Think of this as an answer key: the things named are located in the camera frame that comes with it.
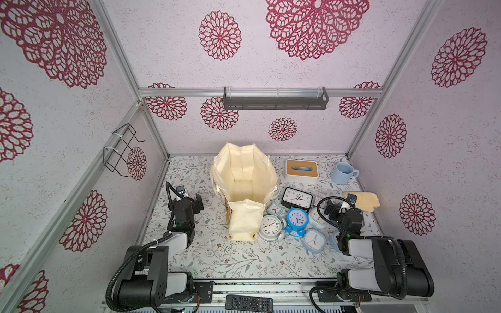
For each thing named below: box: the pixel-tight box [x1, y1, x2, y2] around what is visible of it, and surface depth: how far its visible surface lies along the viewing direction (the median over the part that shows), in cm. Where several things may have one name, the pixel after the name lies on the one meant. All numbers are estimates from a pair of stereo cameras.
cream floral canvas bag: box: [211, 142, 280, 242], surface depth 87 cm
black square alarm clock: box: [281, 187, 314, 212], surface depth 100 cm
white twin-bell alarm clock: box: [258, 214, 287, 242], surface depth 88 cm
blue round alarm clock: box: [285, 206, 310, 238], surface depth 92 cm
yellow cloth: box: [343, 191, 381, 212], surface depth 99 cm
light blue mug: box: [330, 161, 360, 185], surface depth 108 cm
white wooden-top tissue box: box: [285, 159, 319, 184], surface depth 110 cm
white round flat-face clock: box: [270, 183, 281, 201], surface depth 102 cm
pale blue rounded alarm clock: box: [302, 227, 327, 254], surface depth 87 cm
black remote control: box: [225, 294, 274, 313], surface depth 72 cm
